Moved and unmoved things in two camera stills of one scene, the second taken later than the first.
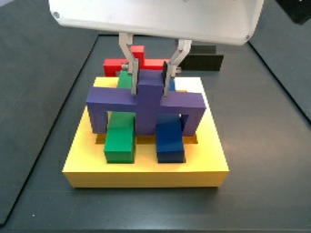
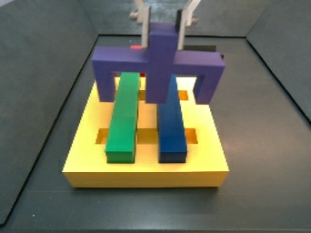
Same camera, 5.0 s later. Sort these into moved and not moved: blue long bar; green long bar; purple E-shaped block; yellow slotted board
Moved: purple E-shaped block
Not moved: blue long bar; green long bar; yellow slotted board
